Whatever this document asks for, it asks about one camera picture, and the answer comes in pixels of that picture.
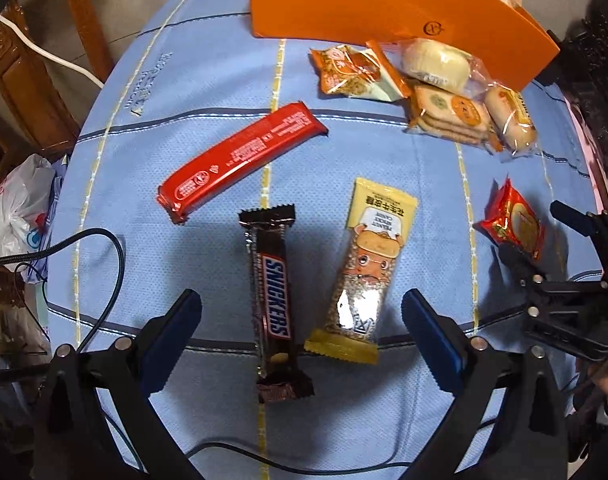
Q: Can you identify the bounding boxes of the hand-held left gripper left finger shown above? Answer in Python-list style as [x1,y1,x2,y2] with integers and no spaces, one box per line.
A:
[31,288,203,480]

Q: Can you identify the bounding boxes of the orange pastry packet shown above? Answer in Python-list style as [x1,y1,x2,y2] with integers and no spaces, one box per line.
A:
[310,40,415,103]

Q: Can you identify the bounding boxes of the blue striped tablecloth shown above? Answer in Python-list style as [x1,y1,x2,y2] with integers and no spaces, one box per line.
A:
[46,0,608,480]

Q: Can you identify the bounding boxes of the clear wrapped oblong bread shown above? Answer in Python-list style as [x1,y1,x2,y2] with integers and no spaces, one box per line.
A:
[484,80,539,161]

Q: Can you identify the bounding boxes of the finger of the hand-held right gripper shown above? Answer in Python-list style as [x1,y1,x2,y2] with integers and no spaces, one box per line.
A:
[550,200,608,281]
[498,246,608,319]

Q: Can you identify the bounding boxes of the orange cardboard box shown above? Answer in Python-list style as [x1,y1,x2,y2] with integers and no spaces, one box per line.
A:
[246,0,562,92]

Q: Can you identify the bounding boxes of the red round pastry packet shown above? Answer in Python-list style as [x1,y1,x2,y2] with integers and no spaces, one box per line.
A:
[472,177,547,263]

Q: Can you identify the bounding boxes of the black cable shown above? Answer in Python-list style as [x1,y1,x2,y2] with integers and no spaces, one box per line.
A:
[0,228,415,480]

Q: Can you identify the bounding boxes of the white cable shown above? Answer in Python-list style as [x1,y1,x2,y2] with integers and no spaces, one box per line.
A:
[0,14,105,86]

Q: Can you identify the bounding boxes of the square cracker packet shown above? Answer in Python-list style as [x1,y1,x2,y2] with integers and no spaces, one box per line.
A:
[404,84,494,146]

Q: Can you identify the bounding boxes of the brown chocolate bar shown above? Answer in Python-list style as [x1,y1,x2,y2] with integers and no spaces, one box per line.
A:
[238,203,315,406]

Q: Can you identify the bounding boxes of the long red bar packet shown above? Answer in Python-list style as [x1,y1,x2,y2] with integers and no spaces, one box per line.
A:
[156,101,329,226]

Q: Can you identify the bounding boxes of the white plastic bag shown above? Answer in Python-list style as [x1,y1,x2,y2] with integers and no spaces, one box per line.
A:
[0,154,65,281]

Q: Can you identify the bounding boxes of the pink cloth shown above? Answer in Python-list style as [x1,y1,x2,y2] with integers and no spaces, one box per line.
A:
[566,95,608,221]

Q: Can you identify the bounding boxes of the carved wooden chair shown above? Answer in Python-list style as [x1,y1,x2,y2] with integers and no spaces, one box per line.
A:
[0,0,116,181]

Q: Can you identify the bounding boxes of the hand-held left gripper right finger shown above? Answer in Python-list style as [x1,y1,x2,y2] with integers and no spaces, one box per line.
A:
[401,288,569,480]

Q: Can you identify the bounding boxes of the yellow peanut candy packet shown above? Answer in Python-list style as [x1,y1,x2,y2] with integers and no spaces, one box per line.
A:
[304,177,419,366]

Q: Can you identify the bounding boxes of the clear wrapped white bun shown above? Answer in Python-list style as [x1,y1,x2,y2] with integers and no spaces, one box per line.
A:
[396,37,484,96]

